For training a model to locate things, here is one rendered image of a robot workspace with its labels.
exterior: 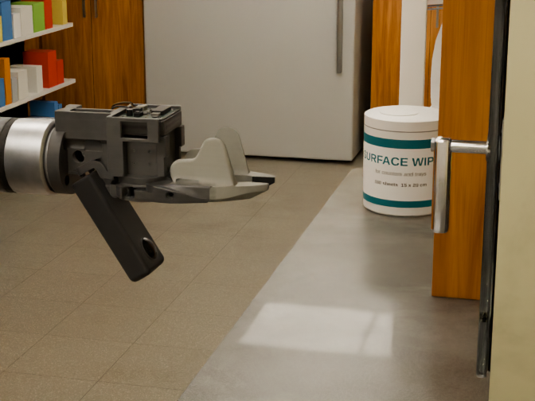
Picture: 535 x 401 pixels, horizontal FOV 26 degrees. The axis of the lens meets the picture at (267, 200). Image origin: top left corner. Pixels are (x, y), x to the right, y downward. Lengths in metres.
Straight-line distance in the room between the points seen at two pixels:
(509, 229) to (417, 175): 0.74
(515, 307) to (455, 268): 0.39
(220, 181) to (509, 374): 0.32
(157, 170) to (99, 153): 0.06
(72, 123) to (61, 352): 2.64
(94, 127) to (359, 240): 0.62
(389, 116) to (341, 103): 4.29
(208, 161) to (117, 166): 0.09
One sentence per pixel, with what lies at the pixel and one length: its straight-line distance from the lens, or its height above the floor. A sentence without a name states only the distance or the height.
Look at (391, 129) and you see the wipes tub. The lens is 1.74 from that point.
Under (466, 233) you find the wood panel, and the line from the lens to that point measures 1.41.
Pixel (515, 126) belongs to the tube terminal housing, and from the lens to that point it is 1.00.
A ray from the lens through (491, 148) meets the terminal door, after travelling 1.01.
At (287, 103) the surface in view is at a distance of 6.11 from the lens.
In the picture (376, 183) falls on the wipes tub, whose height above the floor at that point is 0.99.
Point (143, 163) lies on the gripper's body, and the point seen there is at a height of 1.17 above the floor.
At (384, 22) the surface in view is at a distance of 6.09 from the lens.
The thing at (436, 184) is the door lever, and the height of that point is 1.16.
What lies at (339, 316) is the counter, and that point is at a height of 0.94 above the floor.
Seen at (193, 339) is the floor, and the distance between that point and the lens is 3.80.
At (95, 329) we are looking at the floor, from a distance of 3.91.
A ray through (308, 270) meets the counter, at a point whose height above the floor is 0.94.
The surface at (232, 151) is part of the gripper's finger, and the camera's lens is 1.13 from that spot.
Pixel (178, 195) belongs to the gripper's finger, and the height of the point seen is 1.15.
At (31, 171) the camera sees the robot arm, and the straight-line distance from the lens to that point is 1.14.
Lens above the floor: 1.43
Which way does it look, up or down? 15 degrees down
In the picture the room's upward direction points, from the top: straight up
